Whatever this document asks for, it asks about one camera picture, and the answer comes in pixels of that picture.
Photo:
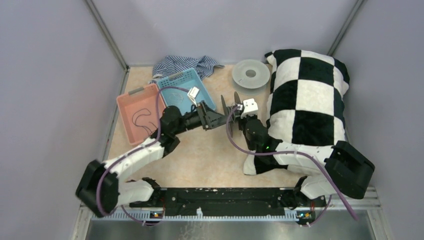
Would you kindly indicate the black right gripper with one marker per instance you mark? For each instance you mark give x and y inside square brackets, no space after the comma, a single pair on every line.
[241,119]

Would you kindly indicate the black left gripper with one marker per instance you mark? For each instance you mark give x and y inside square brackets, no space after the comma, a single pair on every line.
[210,119]

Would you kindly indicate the grey cable spool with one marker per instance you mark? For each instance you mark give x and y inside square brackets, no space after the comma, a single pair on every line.
[251,74]

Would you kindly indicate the black cable spool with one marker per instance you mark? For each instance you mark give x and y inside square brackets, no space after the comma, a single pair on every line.
[233,123]

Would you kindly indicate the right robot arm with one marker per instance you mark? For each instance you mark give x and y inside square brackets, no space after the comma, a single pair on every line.
[326,170]

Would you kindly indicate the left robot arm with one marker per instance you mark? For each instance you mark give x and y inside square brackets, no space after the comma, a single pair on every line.
[105,186]

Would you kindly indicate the blue perforated plastic basket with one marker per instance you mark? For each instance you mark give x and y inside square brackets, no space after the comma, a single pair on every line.
[174,90]

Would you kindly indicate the black white checkered pillow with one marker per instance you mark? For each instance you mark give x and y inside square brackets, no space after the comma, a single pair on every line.
[305,103]

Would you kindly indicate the blue white striped cloth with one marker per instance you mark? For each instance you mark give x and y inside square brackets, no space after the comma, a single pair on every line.
[172,64]

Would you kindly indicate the pink perforated plastic basket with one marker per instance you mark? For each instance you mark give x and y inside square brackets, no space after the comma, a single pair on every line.
[138,110]

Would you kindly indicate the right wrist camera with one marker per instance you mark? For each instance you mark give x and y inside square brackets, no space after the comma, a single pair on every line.
[249,108]

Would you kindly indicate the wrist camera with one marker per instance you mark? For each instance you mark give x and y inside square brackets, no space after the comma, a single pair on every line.
[193,92]
[249,108]

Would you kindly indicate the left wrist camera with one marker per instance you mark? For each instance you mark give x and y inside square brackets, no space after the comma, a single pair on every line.
[193,92]

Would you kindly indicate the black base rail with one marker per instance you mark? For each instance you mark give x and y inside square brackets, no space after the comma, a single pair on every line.
[228,202]

